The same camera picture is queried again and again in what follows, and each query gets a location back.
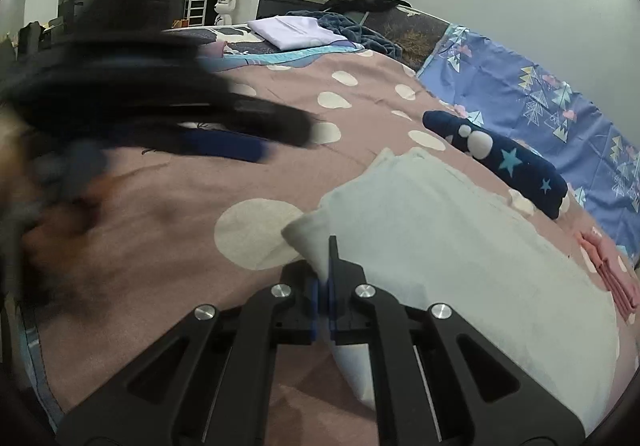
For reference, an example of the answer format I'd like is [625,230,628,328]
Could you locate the light grey shirt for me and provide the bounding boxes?
[283,148,620,431]

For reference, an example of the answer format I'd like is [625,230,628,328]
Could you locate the person left hand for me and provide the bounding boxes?
[1,114,118,302]

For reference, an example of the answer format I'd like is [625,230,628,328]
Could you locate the white shelf rack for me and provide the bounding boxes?
[184,0,207,27]

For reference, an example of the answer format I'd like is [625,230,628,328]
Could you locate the white cat figurine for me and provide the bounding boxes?
[214,0,236,26]

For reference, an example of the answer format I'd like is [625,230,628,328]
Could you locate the pink polka dot blanket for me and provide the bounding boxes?
[24,51,639,445]

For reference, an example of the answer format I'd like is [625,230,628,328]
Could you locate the folded lavender garment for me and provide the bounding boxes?
[247,15,347,52]

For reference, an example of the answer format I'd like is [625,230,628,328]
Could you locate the dark teal fuzzy blanket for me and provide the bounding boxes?
[288,10,402,61]

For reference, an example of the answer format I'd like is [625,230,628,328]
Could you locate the black garment on headboard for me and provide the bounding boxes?
[322,0,411,14]

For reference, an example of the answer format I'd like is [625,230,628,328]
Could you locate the folded pink garment stack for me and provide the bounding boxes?
[574,229,639,325]

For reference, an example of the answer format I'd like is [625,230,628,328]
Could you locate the navy star patterned garment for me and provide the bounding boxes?
[422,110,568,220]

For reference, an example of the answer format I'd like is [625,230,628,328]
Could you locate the blue tree print sheet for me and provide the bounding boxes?
[418,25,639,264]

